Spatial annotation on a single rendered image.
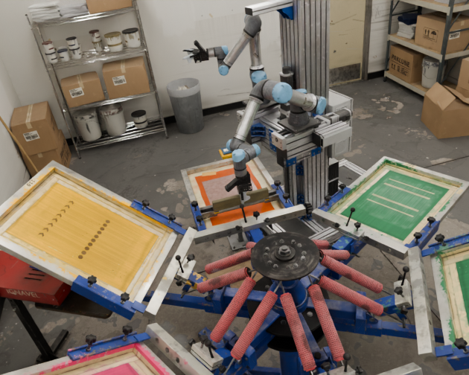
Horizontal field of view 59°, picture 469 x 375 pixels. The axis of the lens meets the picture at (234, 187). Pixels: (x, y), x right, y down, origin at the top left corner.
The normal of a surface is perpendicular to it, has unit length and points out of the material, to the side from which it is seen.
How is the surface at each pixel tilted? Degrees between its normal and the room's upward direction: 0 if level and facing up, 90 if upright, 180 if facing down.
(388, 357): 0
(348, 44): 90
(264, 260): 0
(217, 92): 90
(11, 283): 0
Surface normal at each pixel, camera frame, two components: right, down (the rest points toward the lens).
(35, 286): -0.11, -0.82
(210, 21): 0.26, 0.52
